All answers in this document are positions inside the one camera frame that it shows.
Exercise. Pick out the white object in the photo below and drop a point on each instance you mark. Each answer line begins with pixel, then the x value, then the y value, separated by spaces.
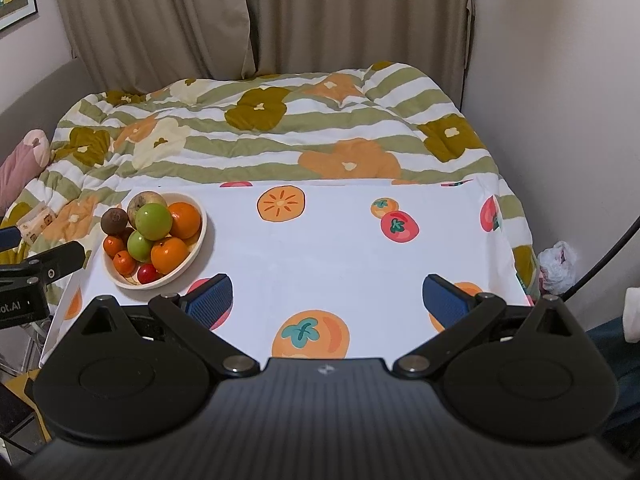
pixel 632 315

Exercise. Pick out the dark blue cloth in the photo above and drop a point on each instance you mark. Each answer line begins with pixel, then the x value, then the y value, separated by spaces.
pixel 622 370

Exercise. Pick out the white persimmon print tablecloth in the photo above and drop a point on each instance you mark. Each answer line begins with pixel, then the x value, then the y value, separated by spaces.
pixel 325 260

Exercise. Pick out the small tangerine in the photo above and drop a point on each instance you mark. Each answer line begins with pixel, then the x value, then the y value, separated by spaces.
pixel 124 263
pixel 113 246

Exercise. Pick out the pink plush pillow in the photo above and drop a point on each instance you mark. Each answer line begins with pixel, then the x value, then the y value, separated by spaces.
pixel 20 165

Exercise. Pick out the grey upholstered bed frame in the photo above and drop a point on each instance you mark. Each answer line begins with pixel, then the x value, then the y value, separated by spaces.
pixel 30 100

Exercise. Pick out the cream bowl with duck print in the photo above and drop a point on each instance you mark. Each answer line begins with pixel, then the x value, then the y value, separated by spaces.
pixel 192 257

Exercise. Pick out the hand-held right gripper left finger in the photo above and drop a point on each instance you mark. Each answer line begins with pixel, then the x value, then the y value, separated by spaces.
pixel 210 300

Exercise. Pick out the brown kiwi with sticker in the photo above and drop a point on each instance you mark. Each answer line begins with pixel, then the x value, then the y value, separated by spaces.
pixel 115 221

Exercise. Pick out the small red cherry tomato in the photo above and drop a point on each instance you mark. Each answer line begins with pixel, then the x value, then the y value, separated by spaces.
pixel 148 274

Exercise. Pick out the small snack packet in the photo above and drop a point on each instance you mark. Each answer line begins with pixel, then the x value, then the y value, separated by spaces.
pixel 37 222

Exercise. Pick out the white plastic bag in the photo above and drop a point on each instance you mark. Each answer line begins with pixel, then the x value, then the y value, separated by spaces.
pixel 556 267

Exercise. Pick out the striped floral blanket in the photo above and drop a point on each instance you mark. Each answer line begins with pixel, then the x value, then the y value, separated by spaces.
pixel 325 125

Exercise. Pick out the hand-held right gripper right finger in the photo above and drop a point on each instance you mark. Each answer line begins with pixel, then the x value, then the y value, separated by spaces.
pixel 445 300

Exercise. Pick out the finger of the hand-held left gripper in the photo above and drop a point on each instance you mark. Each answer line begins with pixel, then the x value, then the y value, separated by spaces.
pixel 55 260
pixel 7 237

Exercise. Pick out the small green apple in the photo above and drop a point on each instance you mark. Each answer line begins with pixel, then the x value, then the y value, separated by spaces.
pixel 139 246

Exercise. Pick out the large green apple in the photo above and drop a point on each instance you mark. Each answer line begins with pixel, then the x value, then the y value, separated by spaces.
pixel 154 221

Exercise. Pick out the yellowish red apple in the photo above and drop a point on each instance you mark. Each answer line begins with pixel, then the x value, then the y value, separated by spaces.
pixel 140 200

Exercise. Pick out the beige curtain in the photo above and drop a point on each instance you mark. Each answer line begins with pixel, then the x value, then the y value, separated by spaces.
pixel 150 10

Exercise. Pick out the large orange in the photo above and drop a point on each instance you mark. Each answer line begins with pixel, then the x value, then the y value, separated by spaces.
pixel 170 255

